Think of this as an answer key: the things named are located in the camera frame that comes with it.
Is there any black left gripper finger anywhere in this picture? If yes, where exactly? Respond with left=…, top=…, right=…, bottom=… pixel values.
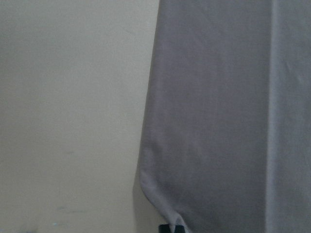
left=158, top=224, right=186, bottom=233

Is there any dark brown t-shirt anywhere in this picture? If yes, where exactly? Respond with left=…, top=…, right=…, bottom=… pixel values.
left=138, top=0, right=311, bottom=233

